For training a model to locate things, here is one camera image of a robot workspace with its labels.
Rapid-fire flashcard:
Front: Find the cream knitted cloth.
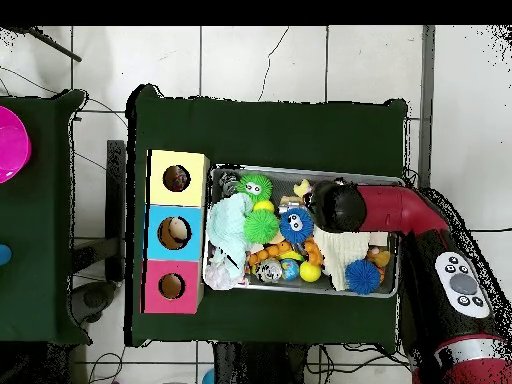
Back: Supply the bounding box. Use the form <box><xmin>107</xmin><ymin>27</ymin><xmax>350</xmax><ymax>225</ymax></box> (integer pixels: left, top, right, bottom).
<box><xmin>313</xmin><ymin>228</ymin><xmax>389</xmax><ymax>292</ymax></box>

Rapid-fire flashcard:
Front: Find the shallow grey mesh bin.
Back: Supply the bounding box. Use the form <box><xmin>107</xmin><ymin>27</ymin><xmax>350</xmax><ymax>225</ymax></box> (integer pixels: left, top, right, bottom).
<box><xmin>203</xmin><ymin>163</ymin><xmax>403</xmax><ymax>299</ymax></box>

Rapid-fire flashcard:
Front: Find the wooden box with three holes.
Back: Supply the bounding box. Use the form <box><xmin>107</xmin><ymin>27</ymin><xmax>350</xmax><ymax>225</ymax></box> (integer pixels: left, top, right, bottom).
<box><xmin>141</xmin><ymin>149</ymin><xmax>211</xmax><ymax>315</ymax></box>

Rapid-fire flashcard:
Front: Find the green spiky googly-eyed ball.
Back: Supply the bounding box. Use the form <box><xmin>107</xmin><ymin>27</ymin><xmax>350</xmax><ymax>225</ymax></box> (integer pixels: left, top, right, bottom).
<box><xmin>236</xmin><ymin>173</ymin><xmax>274</xmax><ymax>203</ymax></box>

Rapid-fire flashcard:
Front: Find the mint knitted cloth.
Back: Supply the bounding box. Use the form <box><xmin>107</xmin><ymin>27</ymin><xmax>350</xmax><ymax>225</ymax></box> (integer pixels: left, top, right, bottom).
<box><xmin>205</xmin><ymin>193</ymin><xmax>255</xmax><ymax>281</ymax></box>

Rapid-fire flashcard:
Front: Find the blue spiky googly-eyed ball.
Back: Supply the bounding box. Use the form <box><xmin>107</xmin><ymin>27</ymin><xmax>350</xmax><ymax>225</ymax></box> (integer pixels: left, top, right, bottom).
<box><xmin>278</xmin><ymin>206</ymin><xmax>315</xmax><ymax>245</ymax></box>
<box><xmin>344</xmin><ymin>258</ymin><xmax>382</xmax><ymax>296</ymax></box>

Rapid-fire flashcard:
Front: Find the yellow foam toy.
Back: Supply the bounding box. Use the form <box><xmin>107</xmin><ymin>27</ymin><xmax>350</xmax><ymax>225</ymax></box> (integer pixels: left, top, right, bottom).
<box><xmin>292</xmin><ymin>178</ymin><xmax>314</xmax><ymax>198</ymax></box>

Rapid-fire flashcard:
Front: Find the crushed silver can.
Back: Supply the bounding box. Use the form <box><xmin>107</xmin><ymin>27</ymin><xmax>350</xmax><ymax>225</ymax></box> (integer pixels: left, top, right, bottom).
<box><xmin>255</xmin><ymin>258</ymin><xmax>283</xmax><ymax>283</ymax></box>

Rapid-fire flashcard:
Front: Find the globe print ball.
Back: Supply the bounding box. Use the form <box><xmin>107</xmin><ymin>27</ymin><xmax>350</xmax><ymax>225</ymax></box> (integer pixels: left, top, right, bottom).
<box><xmin>279</xmin><ymin>258</ymin><xmax>301</xmax><ymax>281</ymax></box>

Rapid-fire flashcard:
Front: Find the dark green table cloth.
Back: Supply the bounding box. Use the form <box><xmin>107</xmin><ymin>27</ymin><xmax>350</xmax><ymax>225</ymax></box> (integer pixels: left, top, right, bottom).
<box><xmin>125</xmin><ymin>83</ymin><xmax>409</xmax><ymax>347</ymax></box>
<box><xmin>0</xmin><ymin>89</ymin><xmax>91</xmax><ymax>345</ymax></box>

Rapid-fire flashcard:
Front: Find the black upright panel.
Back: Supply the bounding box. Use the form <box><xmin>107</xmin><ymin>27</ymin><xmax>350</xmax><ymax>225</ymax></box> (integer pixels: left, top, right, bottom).
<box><xmin>105</xmin><ymin>139</ymin><xmax>127</xmax><ymax>281</ymax></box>

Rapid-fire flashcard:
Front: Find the grey stand foot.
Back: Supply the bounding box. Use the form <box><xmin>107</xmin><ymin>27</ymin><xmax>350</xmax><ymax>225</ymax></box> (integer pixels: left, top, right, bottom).
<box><xmin>69</xmin><ymin>279</ymin><xmax>117</xmax><ymax>325</ymax></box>

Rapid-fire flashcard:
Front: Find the pink plastic bowl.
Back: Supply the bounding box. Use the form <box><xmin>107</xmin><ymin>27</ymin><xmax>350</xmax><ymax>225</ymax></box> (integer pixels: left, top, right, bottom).
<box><xmin>0</xmin><ymin>105</ymin><xmax>33</xmax><ymax>185</ymax></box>

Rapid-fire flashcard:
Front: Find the dark rod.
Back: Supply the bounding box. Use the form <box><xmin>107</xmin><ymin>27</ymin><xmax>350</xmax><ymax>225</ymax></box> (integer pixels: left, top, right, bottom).
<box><xmin>11</xmin><ymin>25</ymin><xmax>83</xmax><ymax>63</ymax></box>

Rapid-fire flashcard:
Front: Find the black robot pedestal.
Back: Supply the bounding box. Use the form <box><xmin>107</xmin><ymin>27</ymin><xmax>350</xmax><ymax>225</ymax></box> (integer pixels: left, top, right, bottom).
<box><xmin>213</xmin><ymin>341</ymin><xmax>309</xmax><ymax>384</ymax></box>

